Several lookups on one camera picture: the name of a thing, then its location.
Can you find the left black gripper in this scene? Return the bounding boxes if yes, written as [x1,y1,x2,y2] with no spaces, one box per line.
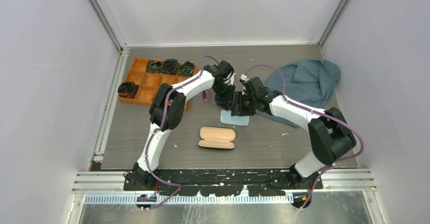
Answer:
[212,83,235,111]

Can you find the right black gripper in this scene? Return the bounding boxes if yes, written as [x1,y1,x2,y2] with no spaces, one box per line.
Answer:
[231,91,257,117]

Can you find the light blue cleaning cloth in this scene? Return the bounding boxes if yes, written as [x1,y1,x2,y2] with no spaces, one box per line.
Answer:
[220,110,249,126]

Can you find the purple sunglasses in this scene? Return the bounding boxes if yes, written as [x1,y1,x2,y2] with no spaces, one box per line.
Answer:
[201,90,209,102]

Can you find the black glasses case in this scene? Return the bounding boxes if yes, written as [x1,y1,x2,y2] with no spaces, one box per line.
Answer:
[198,126,236,151]

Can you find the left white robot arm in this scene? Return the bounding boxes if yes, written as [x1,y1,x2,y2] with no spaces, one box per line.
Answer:
[132,60,235,191]

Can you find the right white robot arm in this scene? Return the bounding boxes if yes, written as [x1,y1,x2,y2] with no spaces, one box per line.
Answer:
[232,75,356,189]

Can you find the green yellow rolled tie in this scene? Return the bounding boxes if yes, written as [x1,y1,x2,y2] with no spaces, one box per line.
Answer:
[177,61,195,77]

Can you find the dark brown rolled tie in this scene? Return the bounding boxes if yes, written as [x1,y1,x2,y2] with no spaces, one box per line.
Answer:
[161,58,179,75]

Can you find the dark teal cloth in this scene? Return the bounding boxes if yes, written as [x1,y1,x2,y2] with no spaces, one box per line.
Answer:
[263,59,341,108]

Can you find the orange compartment tray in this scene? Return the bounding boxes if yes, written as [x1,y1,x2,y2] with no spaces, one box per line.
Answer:
[118,58,199,106]

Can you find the dark green rolled tie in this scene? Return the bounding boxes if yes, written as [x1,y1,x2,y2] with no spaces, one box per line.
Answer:
[146,60,162,73]

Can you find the black orange rolled tie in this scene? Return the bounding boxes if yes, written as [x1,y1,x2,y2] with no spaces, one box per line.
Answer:
[117,82,139,99]

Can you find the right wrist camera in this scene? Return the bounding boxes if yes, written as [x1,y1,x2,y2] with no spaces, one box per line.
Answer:
[240,74,248,82]

